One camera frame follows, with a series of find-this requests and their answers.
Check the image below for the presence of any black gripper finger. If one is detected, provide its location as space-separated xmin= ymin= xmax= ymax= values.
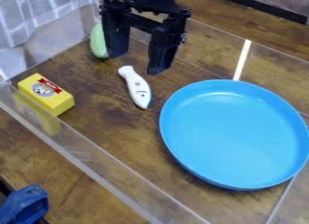
xmin=148 ymin=17 xmax=186 ymax=75
xmin=102 ymin=11 xmax=130 ymax=58

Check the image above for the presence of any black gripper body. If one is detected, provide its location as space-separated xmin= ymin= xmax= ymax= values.
xmin=102 ymin=0 xmax=192 ymax=33

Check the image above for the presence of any white toy fish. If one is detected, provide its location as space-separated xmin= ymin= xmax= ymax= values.
xmin=118 ymin=66 xmax=153 ymax=109

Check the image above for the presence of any blue round tray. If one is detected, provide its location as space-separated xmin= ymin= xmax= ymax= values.
xmin=160 ymin=79 xmax=309 ymax=191

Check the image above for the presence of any green toy bitter gourd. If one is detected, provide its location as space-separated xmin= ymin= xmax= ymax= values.
xmin=90 ymin=22 xmax=109 ymax=59

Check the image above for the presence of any yellow toy butter box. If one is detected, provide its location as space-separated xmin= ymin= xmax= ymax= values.
xmin=19 ymin=73 xmax=75 ymax=117

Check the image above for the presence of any blue clamp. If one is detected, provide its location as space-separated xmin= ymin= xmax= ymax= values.
xmin=0 ymin=184 xmax=50 ymax=224

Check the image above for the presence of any clear acrylic enclosure wall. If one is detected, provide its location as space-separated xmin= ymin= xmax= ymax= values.
xmin=0 ymin=0 xmax=309 ymax=224

